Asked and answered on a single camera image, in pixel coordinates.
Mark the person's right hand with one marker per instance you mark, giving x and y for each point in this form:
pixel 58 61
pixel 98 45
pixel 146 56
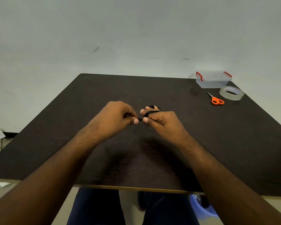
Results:
pixel 168 128

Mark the person's left hand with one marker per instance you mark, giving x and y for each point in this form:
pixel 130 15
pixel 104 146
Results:
pixel 110 119

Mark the clear plastic box red latches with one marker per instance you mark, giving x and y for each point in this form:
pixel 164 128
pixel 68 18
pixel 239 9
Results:
pixel 213 83

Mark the clear tape roll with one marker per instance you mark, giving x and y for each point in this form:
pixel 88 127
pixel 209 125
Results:
pixel 231 96

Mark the person's left forearm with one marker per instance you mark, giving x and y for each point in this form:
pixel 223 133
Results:
pixel 39 180

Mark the person's right forearm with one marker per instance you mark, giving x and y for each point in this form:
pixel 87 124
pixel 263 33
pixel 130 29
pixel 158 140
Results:
pixel 229 185

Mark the blue plastic bin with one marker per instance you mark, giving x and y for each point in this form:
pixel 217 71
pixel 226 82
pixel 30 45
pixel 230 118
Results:
pixel 201 213

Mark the dark blue trousers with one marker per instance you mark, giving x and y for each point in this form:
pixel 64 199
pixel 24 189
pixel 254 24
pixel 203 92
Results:
pixel 93 208

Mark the black skirting board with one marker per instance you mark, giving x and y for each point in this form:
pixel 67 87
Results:
pixel 11 134

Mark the small white scrap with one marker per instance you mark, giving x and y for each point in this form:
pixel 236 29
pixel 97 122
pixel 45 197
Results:
pixel 4 184

